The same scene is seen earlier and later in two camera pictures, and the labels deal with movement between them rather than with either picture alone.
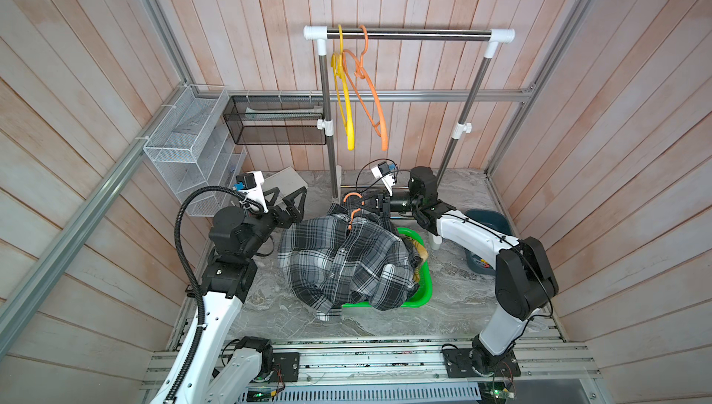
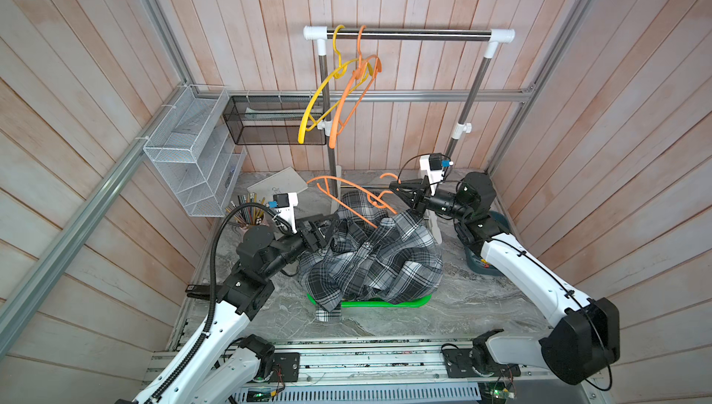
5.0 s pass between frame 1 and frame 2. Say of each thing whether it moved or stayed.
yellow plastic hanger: moved
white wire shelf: stayed
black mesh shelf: stayed
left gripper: moved
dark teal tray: stayed
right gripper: moved
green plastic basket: moved
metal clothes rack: stayed
